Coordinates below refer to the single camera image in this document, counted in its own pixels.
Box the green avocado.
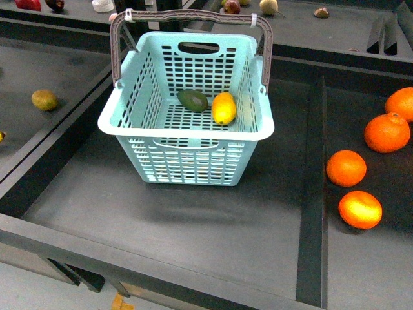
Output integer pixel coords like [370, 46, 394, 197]
[177, 90, 208, 112]

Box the brown basket handle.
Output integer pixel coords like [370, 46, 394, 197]
[110, 8, 273, 93]

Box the yellow mango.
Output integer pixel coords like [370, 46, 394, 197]
[212, 92, 237, 125]

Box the orange fruit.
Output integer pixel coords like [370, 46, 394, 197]
[326, 150, 367, 187]
[364, 112, 410, 153]
[338, 191, 383, 230]
[385, 87, 413, 123]

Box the brownish kiwi fruit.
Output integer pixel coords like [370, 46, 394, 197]
[31, 89, 59, 111]

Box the light blue plastic basket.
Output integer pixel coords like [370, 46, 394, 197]
[97, 32, 274, 186]

